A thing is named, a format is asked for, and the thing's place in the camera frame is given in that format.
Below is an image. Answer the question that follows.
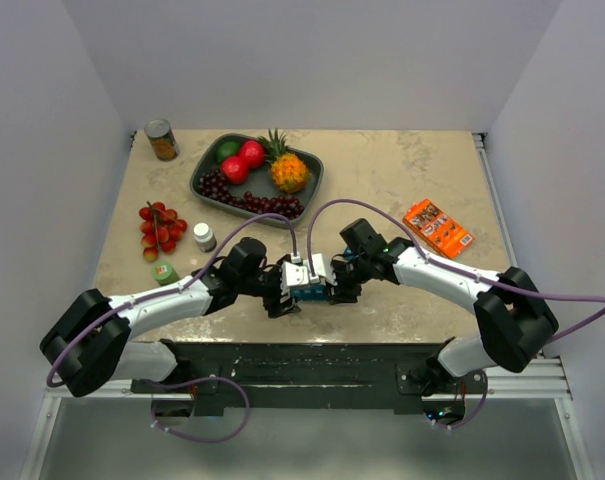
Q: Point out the teal five-day pill organizer strip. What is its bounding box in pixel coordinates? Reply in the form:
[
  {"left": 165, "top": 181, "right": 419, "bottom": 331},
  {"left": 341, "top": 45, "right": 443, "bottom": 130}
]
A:
[{"left": 290, "top": 283, "right": 328, "bottom": 302}]

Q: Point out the green pill bottle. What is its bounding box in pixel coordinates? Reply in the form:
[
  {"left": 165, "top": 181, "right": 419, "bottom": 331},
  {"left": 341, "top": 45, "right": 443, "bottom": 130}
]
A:
[{"left": 151, "top": 261, "right": 180, "bottom": 286}]

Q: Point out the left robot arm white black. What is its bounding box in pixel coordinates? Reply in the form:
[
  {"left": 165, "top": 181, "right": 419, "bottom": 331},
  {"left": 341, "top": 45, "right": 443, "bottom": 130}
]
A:
[{"left": 39, "top": 237, "right": 301, "bottom": 397}]

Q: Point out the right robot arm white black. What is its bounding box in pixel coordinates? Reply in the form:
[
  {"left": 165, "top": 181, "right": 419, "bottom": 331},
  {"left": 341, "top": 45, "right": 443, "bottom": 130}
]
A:
[{"left": 331, "top": 219, "right": 559, "bottom": 396}]

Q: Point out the white-capped dark pill bottle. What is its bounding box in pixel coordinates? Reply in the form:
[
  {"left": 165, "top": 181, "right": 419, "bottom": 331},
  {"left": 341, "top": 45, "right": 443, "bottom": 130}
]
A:
[{"left": 193, "top": 222, "right": 217, "bottom": 252}]

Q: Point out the orange snack box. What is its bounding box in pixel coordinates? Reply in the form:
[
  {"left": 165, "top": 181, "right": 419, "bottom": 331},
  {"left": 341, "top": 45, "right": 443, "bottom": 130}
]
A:
[{"left": 403, "top": 199, "right": 475, "bottom": 260}]

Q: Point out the orange toy pineapple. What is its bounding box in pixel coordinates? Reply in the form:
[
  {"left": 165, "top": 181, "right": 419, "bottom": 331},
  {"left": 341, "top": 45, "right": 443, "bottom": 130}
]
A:
[{"left": 257, "top": 129, "right": 310, "bottom": 194}]

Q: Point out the dark purple grape bunch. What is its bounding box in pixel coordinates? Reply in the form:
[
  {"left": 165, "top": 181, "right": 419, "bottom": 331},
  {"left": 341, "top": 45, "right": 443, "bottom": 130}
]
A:
[{"left": 196, "top": 168, "right": 244, "bottom": 207}]

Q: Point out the grey plastic fruit tray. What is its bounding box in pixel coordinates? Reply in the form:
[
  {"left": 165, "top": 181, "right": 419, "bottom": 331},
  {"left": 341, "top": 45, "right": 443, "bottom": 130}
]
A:
[{"left": 190, "top": 133, "right": 324, "bottom": 226}]

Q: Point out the red apple front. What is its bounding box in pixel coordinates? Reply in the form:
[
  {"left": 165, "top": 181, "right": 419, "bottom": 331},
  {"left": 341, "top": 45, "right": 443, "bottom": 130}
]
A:
[{"left": 220, "top": 156, "right": 250, "bottom": 185}]

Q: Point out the red apple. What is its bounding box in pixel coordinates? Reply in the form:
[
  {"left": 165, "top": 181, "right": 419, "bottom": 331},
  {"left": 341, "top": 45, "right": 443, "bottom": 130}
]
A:
[
  {"left": 220, "top": 156, "right": 250, "bottom": 185},
  {"left": 238, "top": 140, "right": 266, "bottom": 169}
]

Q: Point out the red cherry tomato bunch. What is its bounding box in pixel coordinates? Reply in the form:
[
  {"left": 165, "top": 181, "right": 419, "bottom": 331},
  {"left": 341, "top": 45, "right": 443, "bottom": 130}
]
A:
[{"left": 138, "top": 202, "right": 188, "bottom": 263}]

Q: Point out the red apple rear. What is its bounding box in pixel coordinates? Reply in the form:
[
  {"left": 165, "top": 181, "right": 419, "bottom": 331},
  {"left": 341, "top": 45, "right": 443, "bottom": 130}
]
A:
[{"left": 238, "top": 140, "right": 266, "bottom": 169}]

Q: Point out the green lime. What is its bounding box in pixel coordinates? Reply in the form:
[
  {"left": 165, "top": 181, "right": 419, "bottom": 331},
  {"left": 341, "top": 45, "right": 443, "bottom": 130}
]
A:
[{"left": 216, "top": 140, "right": 241, "bottom": 164}]

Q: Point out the tin can yellow label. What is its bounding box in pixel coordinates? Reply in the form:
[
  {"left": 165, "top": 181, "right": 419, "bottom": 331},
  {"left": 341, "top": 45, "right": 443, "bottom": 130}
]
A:
[{"left": 144, "top": 118, "right": 180, "bottom": 161}]

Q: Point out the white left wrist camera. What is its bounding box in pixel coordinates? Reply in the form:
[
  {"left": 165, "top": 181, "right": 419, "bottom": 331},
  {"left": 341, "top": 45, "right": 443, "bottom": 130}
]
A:
[{"left": 281, "top": 259, "right": 311, "bottom": 292}]

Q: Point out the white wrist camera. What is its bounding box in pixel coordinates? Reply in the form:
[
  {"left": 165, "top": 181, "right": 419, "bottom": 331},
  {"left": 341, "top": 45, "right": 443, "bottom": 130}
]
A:
[
  {"left": 281, "top": 259, "right": 311, "bottom": 292},
  {"left": 303, "top": 253, "right": 335, "bottom": 285}
]

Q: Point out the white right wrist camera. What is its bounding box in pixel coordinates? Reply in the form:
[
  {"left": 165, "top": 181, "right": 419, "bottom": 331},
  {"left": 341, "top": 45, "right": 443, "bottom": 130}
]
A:
[{"left": 303, "top": 253, "right": 335, "bottom": 285}]

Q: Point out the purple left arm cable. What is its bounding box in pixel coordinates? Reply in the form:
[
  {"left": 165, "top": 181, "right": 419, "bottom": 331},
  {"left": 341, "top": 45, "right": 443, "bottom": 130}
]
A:
[{"left": 45, "top": 213, "right": 299, "bottom": 389}]

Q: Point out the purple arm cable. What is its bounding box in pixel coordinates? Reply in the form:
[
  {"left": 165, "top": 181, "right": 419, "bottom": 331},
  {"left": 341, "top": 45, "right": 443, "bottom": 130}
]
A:
[
  {"left": 306, "top": 198, "right": 605, "bottom": 346},
  {"left": 45, "top": 213, "right": 299, "bottom": 389}
]

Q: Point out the black table front rail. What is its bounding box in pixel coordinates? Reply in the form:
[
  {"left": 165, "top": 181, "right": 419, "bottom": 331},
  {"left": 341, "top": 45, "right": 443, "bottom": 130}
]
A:
[{"left": 132, "top": 341, "right": 482, "bottom": 415}]

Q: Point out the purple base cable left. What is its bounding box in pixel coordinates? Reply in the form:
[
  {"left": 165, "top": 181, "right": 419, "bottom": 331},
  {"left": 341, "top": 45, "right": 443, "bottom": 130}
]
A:
[{"left": 141, "top": 375, "right": 252, "bottom": 444}]

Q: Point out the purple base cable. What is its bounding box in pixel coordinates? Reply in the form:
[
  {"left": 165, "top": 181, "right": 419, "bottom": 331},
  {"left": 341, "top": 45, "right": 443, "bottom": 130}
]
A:
[
  {"left": 429, "top": 369, "right": 490, "bottom": 431},
  {"left": 141, "top": 375, "right": 252, "bottom": 444}
]

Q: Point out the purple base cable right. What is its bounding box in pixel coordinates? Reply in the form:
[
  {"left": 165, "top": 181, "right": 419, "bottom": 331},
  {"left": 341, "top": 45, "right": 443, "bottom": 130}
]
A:
[{"left": 429, "top": 369, "right": 490, "bottom": 431}]

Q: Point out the aluminium frame rail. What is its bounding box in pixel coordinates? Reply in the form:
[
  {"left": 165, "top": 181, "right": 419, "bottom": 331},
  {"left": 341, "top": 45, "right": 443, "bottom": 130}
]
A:
[{"left": 471, "top": 131, "right": 598, "bottom": 480}]

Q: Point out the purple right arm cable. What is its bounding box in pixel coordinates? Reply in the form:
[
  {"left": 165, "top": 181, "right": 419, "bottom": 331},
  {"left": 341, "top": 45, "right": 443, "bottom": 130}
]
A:
[{"left": 306, "top": 198, "right": 605, "bottom": 346}]

